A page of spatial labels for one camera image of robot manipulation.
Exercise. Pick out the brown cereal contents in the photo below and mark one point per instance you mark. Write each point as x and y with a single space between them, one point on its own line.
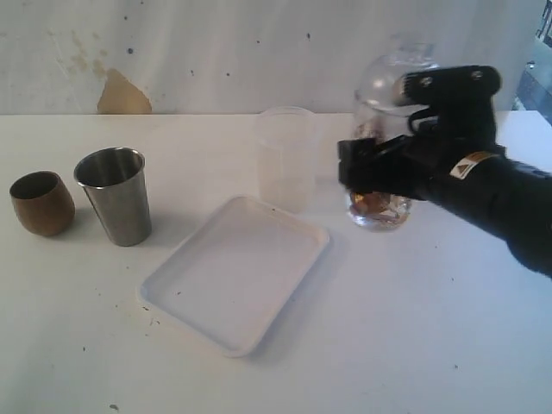
378 209

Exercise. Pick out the stainless steel cup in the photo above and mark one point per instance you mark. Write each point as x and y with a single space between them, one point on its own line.
113 179

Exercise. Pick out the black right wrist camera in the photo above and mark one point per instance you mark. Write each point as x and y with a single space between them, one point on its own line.
456 102

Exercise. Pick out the clear plastic measuring cup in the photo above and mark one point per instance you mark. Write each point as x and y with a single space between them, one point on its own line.
380 126

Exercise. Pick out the brown wooden cup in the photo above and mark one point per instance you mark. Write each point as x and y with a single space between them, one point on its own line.
42 203

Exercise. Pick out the white plastic tray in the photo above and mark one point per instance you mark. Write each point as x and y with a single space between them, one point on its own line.
230 279

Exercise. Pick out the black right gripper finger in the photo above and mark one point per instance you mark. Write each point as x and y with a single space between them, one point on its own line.
366 166

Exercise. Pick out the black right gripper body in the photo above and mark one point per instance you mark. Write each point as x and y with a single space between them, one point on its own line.
436 158

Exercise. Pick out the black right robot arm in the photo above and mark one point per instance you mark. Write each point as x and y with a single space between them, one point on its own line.
472 179

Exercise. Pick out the translucent plastic container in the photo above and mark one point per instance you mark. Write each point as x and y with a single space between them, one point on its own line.
287 143

